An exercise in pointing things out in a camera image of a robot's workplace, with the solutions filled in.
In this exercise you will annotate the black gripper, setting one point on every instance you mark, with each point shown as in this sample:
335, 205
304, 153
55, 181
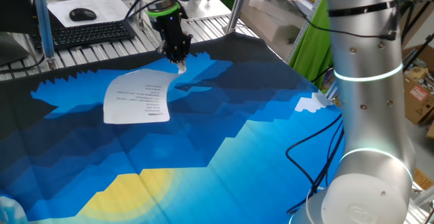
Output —
173, 34

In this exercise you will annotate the white printed paper sheet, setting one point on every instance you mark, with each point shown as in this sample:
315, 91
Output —
132, 95

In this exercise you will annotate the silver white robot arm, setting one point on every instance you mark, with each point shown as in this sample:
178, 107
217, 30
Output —
369, 115

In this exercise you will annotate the blue mountain print tablecloth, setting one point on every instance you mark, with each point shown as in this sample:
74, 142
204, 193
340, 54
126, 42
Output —
217, 122

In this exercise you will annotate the white paper stack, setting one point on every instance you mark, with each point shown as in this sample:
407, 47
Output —
108, 6

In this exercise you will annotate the black keyboard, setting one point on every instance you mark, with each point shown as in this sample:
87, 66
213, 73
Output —
84, 34

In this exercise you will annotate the black computer mouse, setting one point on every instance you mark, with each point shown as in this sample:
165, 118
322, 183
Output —
82, 14

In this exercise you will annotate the green cloth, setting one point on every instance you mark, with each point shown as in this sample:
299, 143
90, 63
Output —
312, 54

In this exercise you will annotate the black computer monitor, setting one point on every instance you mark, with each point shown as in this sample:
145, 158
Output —
15, 6

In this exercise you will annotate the black tripod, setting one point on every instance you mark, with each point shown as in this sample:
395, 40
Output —
417, 47

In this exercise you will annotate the brown cardboard box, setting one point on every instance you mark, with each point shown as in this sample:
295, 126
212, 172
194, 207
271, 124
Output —
418, 98

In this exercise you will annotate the aluminium frame post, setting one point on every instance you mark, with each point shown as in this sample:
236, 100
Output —
44, 23
237, 6

